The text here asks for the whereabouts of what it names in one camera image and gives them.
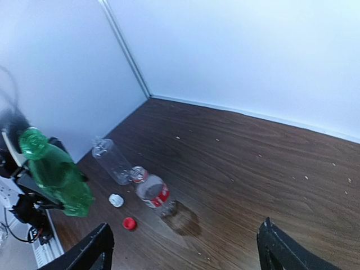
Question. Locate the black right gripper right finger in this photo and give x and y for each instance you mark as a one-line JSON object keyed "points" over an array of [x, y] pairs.
{"points": [[277, 250]]}

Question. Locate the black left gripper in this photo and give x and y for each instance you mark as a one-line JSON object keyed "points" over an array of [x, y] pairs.
{"points": [[33, 202]]}

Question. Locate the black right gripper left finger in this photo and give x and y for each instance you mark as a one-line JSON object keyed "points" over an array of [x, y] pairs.
{"points": [[95, 251]]}

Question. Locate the green plastic bottle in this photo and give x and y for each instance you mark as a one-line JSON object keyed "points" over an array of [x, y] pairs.
{"points": [[57, 175]]}

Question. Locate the red bottle cap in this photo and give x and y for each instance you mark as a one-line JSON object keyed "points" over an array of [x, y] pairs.
{"points": [[129, 223]]}

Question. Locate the white flip bottle cap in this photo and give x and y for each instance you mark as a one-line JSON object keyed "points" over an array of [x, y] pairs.
{"points": [[116, 200]]}

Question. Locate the clear plastic bottle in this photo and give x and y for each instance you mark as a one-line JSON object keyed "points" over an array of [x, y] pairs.
{"points": [[106, 153]]}

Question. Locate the red label water bottle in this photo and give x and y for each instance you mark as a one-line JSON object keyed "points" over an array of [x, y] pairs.
{"points": [[153, 191]]}

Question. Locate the green bottle cap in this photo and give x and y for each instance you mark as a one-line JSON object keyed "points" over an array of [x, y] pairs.
{"points": [[32, 141]]}

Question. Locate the front aluminium rail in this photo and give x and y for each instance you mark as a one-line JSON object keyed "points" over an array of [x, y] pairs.
{"points": [[46, 253]]}

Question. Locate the left aluminium frame post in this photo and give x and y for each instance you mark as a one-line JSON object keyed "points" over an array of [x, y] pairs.
{"points": [[115, 27]]}

